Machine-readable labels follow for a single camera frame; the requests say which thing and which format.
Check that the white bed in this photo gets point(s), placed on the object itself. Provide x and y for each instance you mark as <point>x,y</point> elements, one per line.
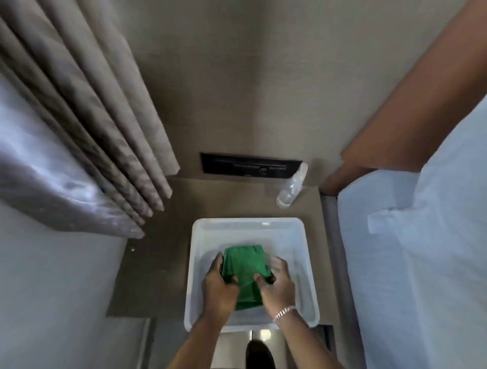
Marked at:
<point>414,266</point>

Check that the person's right thumb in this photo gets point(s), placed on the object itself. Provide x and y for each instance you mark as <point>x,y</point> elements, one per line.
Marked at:
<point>259,281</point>

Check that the brown wooden headboard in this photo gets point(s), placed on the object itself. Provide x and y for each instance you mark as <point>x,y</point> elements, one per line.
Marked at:
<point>414,102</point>

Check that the green cloth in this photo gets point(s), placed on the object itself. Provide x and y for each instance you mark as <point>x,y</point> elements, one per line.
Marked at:
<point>246,273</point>

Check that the person's left hand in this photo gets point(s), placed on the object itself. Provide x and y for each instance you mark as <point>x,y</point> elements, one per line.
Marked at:
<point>217,292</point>

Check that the white sheer curtain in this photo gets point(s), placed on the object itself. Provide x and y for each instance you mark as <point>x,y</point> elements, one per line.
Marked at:
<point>49,175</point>

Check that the beige striped curtain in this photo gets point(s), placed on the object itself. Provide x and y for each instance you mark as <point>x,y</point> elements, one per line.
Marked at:
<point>87,102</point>

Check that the white plastic tub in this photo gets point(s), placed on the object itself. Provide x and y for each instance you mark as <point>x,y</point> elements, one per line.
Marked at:
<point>249,235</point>

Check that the person's right forearm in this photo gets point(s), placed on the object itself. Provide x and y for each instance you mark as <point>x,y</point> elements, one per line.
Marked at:
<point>306,342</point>

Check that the clear plastic bottle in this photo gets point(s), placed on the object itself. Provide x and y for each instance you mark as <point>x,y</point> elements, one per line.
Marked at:
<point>291,186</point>

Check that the black wall outlet panel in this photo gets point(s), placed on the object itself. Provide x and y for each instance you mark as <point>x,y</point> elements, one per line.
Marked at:
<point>249,166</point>

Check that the brown bedside table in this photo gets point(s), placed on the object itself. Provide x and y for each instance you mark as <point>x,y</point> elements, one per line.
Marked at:
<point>159,258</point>

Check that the person's left forearm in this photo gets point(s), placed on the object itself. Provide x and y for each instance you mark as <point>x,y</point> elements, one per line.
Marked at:
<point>194,344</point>

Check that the person's left thumb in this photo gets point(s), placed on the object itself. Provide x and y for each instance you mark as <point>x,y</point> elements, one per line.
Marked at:
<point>233,281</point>

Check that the person's right hand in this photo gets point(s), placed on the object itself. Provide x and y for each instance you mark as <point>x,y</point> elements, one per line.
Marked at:
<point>279,291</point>

